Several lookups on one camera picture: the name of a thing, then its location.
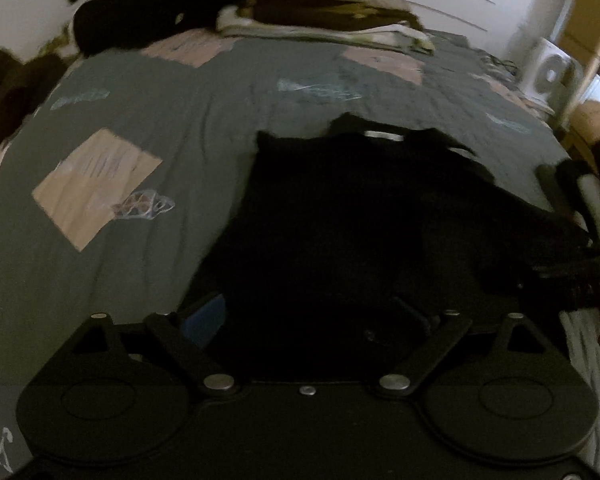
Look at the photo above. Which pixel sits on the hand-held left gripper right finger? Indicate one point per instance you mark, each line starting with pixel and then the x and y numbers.
pixel 445 332

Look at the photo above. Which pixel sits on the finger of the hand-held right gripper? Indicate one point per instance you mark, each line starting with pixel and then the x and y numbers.
pixel 560 271

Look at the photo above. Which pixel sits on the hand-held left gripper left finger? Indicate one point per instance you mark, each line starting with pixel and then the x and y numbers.
pixel 202 320

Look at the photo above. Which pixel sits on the black button shirt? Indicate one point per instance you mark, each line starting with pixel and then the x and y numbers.
pixel 355 210

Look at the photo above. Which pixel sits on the pile of dark and white clothes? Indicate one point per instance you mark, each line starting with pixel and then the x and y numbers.
pixel 565 180

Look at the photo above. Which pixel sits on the stack of folded brown clothes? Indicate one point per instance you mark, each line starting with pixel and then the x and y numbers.
pixel 320 15

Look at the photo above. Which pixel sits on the white box fan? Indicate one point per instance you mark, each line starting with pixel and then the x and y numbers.
pixel 550 72

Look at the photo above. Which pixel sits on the grey patchwork quilt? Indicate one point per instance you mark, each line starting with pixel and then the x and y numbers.
pixel 205 110

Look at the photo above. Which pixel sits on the dark brown cloth pile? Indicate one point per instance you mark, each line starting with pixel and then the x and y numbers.
pixel 15 95

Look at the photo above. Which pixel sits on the black garment pile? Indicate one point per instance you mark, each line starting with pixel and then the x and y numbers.
pixel 145 15

